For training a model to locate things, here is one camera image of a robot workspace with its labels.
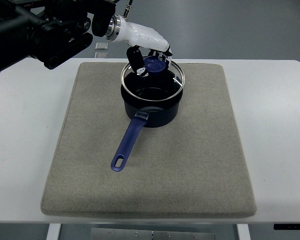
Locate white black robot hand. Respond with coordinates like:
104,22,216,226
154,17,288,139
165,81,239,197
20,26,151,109
116,17,172,77

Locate glass pot lid blue knob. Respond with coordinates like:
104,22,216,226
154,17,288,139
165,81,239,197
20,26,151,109
120,59,185,102

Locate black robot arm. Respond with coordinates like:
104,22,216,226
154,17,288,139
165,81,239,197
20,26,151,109
0,0,117,73

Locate upper floor metal plate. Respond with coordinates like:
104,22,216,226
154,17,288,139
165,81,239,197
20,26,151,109
94,42,109,50

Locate floor metal plate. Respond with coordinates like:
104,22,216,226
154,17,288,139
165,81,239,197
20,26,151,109
94,42,109,50
94,51,108,59

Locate lower floor metal plate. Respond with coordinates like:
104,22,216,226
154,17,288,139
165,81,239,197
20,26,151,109
94,51,108,59

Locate dark blue saucepan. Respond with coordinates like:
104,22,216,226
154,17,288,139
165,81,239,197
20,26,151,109
110,86,183,172

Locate beige fabric mat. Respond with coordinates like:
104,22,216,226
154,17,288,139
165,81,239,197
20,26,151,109
40,62,257,219

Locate left white table leg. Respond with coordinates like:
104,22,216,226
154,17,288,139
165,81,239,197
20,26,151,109
46,223,62,240

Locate white table leg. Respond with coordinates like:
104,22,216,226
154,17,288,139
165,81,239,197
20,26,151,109
236,224,251,240
46,223,62,240

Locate right white table leg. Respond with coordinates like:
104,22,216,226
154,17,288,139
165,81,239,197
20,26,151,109
236,224,251,240

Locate black table control panel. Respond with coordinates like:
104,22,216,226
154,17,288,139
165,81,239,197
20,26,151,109
273,223,300,231

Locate grey metal base plate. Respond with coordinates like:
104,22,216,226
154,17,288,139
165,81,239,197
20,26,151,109
90,228,216,240

